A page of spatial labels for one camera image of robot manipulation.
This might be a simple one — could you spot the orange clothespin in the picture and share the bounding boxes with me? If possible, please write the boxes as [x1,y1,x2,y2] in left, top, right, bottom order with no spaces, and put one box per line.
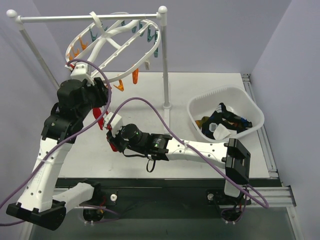
[113,79,125,92]
[132,68,139,85]

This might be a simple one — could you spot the black blue patterned sock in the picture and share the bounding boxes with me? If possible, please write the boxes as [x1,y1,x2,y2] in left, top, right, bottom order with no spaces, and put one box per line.
[219,102,253,134]

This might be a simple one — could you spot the red santa sock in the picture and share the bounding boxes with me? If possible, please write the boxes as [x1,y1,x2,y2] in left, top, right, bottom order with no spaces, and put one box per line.
[106,124,118,152]
[92,107,105,130]

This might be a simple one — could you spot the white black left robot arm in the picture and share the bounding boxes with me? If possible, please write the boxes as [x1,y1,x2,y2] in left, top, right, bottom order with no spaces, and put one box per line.
[6,77,111,231]

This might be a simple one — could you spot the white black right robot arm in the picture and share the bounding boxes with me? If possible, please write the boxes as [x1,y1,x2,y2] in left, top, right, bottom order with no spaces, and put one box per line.
[106,123,251,204]

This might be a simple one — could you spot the white round sock hanger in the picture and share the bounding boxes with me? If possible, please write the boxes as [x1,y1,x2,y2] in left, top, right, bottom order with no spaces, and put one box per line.
[65,6,168,83]

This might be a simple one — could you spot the white clothespin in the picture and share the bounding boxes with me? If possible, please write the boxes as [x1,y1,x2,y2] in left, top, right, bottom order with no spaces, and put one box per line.
[144,60,150,71]

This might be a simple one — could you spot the white drying rack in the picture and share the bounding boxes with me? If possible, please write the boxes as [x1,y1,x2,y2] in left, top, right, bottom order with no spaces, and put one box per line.
[6,9,172,125]

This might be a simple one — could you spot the white plastic basket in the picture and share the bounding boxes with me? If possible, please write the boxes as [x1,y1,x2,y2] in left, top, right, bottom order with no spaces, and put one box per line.
[187,85,265,143]

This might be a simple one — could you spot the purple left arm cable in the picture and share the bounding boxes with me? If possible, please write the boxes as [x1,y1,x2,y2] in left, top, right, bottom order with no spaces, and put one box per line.
[0,59,121,227]

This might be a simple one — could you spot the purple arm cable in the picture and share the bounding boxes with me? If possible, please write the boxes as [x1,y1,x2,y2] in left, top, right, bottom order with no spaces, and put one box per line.
[0,59,121,227]
[107,97,270,209]

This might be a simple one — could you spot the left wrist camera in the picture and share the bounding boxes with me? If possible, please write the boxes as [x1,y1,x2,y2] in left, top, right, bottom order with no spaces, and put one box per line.
[70,62,94,86]

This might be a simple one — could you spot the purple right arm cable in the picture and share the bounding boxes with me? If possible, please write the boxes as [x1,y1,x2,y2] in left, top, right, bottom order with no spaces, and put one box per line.
[107,97,270,209]

